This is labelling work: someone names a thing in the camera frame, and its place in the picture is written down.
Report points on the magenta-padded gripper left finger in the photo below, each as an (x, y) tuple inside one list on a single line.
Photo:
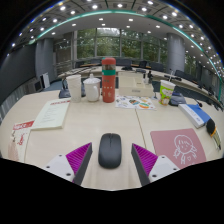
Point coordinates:
[(63, 165)]

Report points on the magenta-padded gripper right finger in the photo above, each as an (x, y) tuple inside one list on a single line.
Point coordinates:
[(160, 166)]

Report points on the black computer mouse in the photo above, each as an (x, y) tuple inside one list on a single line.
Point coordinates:
[(109, 150)]

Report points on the pink mouse pad with drawing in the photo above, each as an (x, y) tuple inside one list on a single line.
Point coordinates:
[(166, 143)]

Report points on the red and white leaflet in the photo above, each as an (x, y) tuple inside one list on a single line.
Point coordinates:
[(20, 140)]

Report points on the cream booklet with red title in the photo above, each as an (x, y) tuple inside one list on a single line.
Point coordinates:
[(51, 115)]

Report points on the blue and white book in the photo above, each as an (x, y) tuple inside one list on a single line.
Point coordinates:
[(196, 115)]

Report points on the black desk microphone console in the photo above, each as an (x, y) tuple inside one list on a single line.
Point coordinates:
[(176, 100), (63, 93)]

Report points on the colourful sticker sheet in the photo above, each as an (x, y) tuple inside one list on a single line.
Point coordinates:
[(133, 102)]

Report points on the green printed cup with straw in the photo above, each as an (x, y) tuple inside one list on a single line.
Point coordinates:
[(166, 95)]

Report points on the white lidded mug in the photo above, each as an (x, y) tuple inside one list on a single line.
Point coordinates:
[(91, 90)]

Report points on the cream cardboard box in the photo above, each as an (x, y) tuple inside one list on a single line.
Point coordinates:
[(131, 86)]

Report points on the white leaning board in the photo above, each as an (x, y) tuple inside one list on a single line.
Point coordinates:
[(45, 80)]

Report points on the curved wooden conference desk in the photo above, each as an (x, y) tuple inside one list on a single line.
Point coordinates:
[(190, 85)]

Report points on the red drink bottle green band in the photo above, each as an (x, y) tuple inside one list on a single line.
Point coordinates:
[(108, 83)]

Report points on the group of dark office chairs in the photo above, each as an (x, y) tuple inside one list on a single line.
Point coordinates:
[(156, 66)]

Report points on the group of ceiling lights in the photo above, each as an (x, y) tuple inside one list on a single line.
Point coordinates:
[(94, 6)]

